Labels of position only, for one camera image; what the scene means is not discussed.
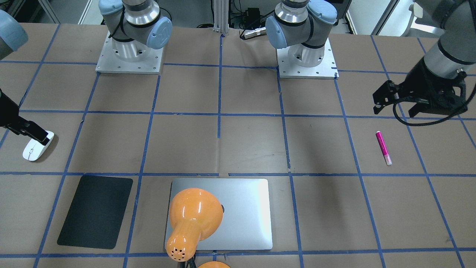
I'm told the black mousepad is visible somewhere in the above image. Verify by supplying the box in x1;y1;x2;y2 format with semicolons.
57;175;133;249

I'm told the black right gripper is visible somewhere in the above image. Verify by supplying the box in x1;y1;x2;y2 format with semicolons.
0;90;50;146

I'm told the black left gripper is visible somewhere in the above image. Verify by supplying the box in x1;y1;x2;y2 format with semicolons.
373;60;467;118

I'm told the aluminium frame post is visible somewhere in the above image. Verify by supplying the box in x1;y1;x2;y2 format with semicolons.
212;0;230;36

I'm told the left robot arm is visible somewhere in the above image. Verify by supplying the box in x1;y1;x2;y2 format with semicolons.
266;0;476;120

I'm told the white computer mouse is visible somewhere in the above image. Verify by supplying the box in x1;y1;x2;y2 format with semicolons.
22;131;55;161

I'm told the silver metal connector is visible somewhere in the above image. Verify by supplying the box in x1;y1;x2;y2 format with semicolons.
239;27;266;40

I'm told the pink marker pen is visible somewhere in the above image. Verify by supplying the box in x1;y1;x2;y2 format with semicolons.
376;131;393;166

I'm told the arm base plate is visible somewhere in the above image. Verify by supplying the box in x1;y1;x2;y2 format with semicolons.
276;39;340;79
96;32;164;74

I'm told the orange desk lamp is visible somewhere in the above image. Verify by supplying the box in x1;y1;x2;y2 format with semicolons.
165;188;224;268

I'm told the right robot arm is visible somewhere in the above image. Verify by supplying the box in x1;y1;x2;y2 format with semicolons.
0;0;173;146

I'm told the silver closed laptop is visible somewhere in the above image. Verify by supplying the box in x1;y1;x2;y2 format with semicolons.
170;178;273;251

